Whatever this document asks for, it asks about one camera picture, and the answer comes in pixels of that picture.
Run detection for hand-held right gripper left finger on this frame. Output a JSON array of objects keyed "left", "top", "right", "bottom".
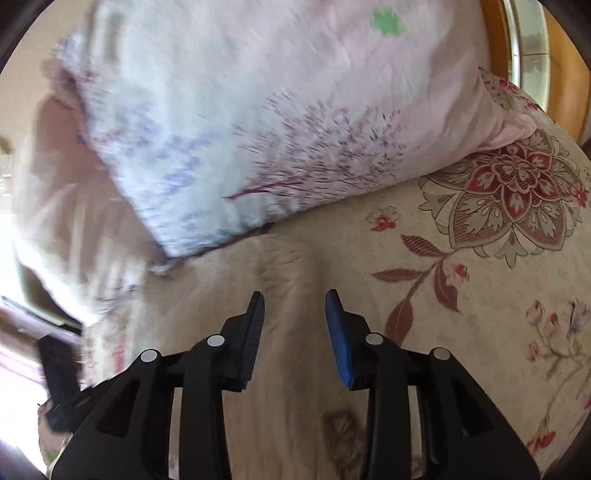
[{"left": 51, "top": 291, "right": 266, "bottom": 480}]

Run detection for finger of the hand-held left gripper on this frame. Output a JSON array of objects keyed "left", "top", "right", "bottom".
[{"left": 39, "top": 335, "right": 93, "bottom": 432}]

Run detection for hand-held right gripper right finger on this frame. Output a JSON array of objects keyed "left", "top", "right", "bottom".
[{"left": 324, "top": 289, "right": 541, "bottom": 480}]

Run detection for beige cable knit sweater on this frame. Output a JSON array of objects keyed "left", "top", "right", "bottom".
[{"left": 139, "top": 233, "right": 375, "bottom": 480}]

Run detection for floral bedspread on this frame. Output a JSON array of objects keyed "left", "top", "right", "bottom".
[{"left": 37, "top": 69, "right": 591, "bottom": 480}]

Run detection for white floral pillow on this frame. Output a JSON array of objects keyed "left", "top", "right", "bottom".
[{"left": 14, "top": 60, "right": 158, "bottom": 324}]

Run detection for pillow with purple tree print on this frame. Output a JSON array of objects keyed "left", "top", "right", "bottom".
[{"left": 55, "top": 0, "right": 541, "bottom": 273}]

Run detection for wooden headboard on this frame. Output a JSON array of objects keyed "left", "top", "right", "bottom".
[{"left": 480, "top": 0, "right": 591, "bottom": 153}]

